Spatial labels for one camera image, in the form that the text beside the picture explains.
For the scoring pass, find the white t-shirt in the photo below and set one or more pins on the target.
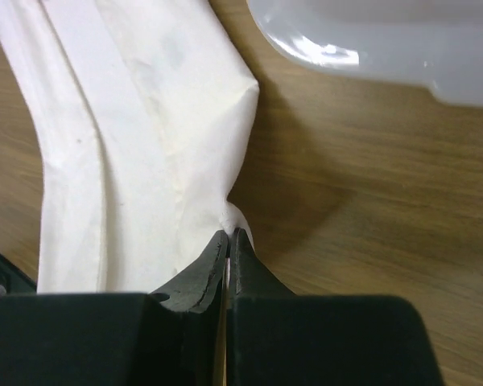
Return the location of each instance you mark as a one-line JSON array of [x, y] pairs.
[[142, 111]]

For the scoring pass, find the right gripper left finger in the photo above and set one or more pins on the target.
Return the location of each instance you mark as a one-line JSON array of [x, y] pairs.
[[167, 337]]

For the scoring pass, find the white plastic basket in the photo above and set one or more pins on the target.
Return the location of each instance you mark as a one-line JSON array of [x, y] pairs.
[[437, 45]]

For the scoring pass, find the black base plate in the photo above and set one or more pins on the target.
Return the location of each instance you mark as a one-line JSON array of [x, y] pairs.
[[13, 280]]

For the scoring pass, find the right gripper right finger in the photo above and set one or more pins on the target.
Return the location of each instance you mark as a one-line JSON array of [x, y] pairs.
[[277, 337]]

